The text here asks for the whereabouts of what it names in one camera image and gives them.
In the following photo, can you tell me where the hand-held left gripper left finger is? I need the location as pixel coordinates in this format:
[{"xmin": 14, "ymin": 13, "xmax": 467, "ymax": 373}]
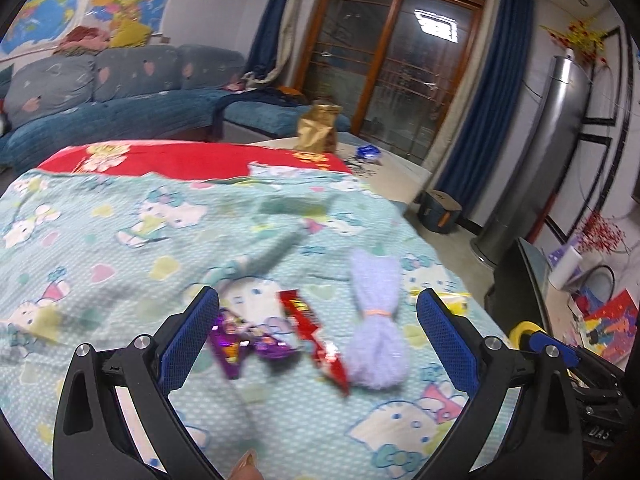
[{"xmin": 52, "ymin": 285, "xmax": 221, "ymax": 480}]

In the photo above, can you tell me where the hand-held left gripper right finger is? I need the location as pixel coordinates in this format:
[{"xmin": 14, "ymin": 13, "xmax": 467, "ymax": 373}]
[{"xmin": 415, "ymin": 287, "xmax": 587, "ymax": 480}]

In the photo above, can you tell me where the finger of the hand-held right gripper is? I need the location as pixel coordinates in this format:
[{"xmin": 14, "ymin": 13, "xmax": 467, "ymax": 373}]
[{"xmin": 528, "ymin": 331, "xmax": 582, "ymax": 368}]

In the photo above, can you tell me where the yellow round bin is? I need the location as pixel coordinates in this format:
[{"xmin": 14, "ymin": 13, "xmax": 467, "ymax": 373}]
[{"xmin": 509, "ymin": 320, "xmax": 547, "ymax": 348}]

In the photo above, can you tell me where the purple foil wrapper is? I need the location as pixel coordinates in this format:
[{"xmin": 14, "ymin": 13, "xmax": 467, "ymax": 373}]
[{"xmin": 209, "ymin": 309, "xmax": 302, "ymax": 382}]

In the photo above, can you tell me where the red snack packet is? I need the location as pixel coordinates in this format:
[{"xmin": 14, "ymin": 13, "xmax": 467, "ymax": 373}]
[{"xmin": 277, "ymin": 289, "xmax": 352, "ymax": 397}]

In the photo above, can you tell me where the person's left hand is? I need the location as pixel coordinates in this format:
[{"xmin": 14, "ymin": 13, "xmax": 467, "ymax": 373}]
[{"xmin": 229, "ymin": 449, "xmax": 264, "ymax": 480}]

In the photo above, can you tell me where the yellow white plastic wrapper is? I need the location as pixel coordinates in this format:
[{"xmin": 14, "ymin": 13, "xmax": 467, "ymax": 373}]
[{"xmin": 409, "ymin": 289, "xmax": 472, "ymax": 317}]

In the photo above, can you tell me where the colourful picture book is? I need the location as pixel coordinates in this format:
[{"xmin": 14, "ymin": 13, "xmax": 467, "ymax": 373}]
[{"xmin": 581, "ymin": 289, "xmax": 640, "ymax": 362}]

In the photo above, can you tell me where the lilac yarn bundle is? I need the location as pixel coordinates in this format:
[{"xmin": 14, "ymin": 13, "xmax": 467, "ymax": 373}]
[{"xmin": 344, "ymin": 249, "xmax": 414, "ymax": 392}]

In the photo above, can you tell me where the white paper roll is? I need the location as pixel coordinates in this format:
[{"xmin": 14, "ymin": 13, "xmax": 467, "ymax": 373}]
[{"xmin": 549, "ymin": 249, "xmax": 584, "ymax": 292}]

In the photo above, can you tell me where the black hoop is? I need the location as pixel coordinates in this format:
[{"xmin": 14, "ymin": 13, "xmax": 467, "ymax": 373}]
[{"xmin": 581, "ymin": 265, "xmax": 617, "ymax": 302}]

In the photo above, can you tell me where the purple box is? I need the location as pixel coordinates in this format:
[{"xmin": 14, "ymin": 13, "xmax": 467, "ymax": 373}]
[{"xmin": 548, "ymin": 246, "xmax": 581, "ymax": 271}]

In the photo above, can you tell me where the cat printed blanket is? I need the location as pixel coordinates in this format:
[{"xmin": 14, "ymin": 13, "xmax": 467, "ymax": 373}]
[{"xmin": 0, "ymin": 162, "xmax": 511, "ymax": 480}]

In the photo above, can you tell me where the red berry branch decoration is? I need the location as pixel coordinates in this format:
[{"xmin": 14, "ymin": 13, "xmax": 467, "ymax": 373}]
[{"xmin": 574, "ymin": 211, "xmax": 627, "ymax": 257}]

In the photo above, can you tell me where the dark box with orange mark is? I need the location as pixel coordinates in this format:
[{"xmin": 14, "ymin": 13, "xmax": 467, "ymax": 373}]
[{"xmin": 417, "ymin": 189, "xmax": 464, "ymax": 234}]

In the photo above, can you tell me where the beige coffee table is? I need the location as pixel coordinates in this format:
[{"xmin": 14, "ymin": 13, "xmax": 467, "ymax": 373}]
[{"xmin": 249, "ymin": 132, "xmax": 434, "ymax": 207}]

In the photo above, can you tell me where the silver tower air conditioner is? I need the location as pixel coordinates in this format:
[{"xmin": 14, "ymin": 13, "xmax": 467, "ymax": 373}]
[{"xmin": 470, "ymin": 54, "xmax": 592, "ymax": 267}]

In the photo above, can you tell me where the red cloth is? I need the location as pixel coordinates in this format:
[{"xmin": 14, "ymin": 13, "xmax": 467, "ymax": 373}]
[{"xmin": 36, "ymin": 141, "xmax": 355, "ymax": 181}]

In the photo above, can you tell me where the blue curtain beside air conditioner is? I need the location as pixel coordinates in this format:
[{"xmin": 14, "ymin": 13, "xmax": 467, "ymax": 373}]
[{"xmin": 434, "ymin": 0, "xmax": 535, "ymax": 225}]

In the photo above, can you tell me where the blue grey sofa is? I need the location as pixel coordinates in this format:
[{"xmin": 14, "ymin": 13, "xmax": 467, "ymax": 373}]
[{"xmin": 0, "ymin": 44, "xmax": 352, "ymax": 171}]

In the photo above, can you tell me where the wooden glass sliding door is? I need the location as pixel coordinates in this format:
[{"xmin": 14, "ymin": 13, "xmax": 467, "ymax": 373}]
[{"xmin": 292, "ymin": 0, "xmax": 492, "ymax": 171}]

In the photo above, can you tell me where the yellow flower decoration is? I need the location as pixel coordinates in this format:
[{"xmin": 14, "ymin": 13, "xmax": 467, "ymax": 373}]
[{"xmin": 539, "ymin": 16, "xmax": 622, "ymax": 67}]

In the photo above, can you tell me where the pile of clothes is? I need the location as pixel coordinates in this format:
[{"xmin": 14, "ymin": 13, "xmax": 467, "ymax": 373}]
[{"xmin": 59, "ymin": 24, "xmax": 153, "ymax": 55}]

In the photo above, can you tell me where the blue curtain beside sofa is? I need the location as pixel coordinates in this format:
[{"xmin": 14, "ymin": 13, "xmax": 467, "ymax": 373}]
[{"xmin": 244, "ymin": 0, "xmax": 302, "ymax": 83}]

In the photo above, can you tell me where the yellow country map poster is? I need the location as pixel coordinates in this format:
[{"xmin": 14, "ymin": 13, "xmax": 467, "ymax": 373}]
[{"xmin": 89, "ymin": 0, "xmax": 174, "ymax": 37}]

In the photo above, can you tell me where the blue world map poster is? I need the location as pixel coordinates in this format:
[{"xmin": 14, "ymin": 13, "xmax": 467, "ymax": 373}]
[{"xmin": 0, "ymin": 0, "xmax": 87, "ymax": 57}]

